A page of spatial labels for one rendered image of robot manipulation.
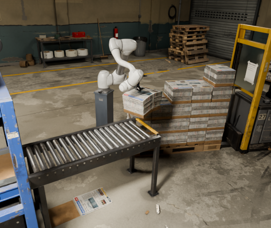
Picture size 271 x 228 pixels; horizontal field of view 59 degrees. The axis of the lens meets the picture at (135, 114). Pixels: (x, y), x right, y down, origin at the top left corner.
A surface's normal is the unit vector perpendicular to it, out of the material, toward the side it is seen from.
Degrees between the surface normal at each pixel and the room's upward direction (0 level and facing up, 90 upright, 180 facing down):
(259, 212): 0
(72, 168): 90
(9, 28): 90
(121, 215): 0
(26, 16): 90
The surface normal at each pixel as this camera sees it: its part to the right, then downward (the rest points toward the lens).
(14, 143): 0.53, 0.37
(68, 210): 0.03, -0.90
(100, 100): -0.37, 0.39
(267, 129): 0.18, 0.42
